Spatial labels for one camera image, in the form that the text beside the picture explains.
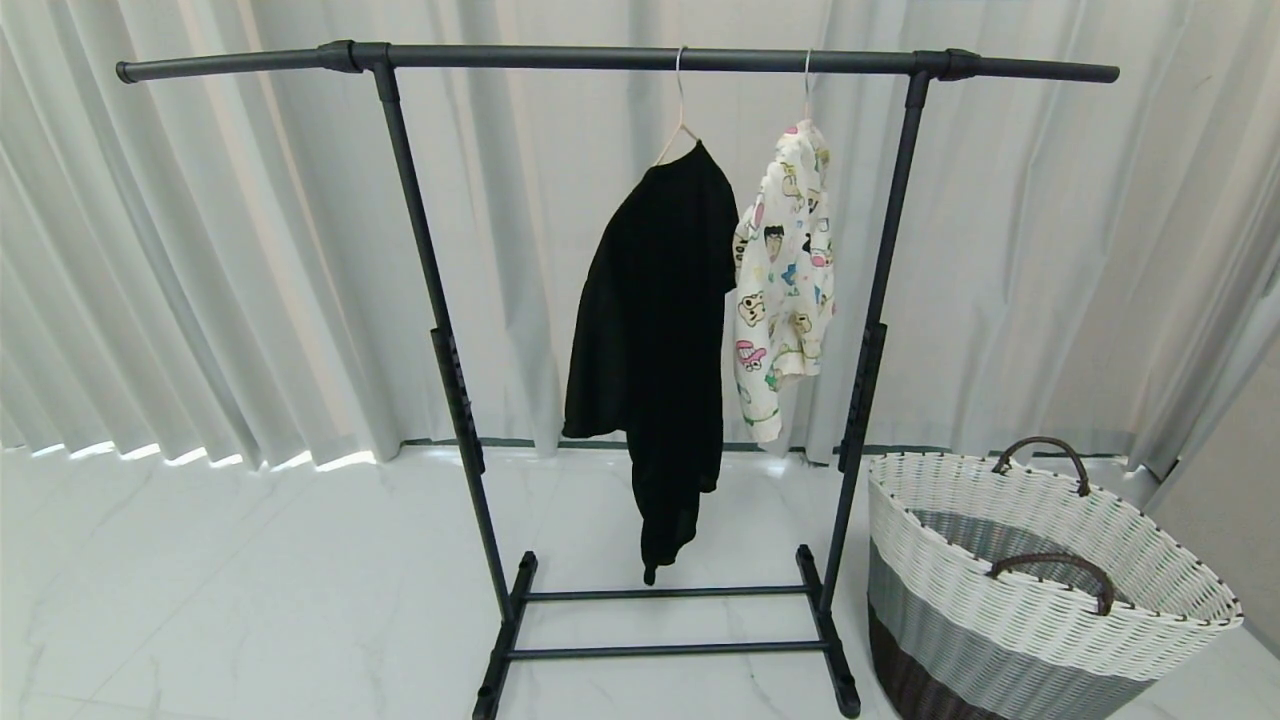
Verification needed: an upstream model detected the black garment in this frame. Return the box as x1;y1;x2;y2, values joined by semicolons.
561;139;742;587

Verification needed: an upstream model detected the cream printed garment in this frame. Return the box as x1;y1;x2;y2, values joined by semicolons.
732;119;837;445

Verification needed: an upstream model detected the black clothes rack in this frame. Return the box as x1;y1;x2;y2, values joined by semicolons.
115;40;1121;720

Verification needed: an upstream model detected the white laundry basket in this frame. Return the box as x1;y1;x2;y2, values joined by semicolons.
866;435;1245;720

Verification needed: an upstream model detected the white curtain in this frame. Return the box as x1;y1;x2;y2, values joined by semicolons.
0;0;1280;481

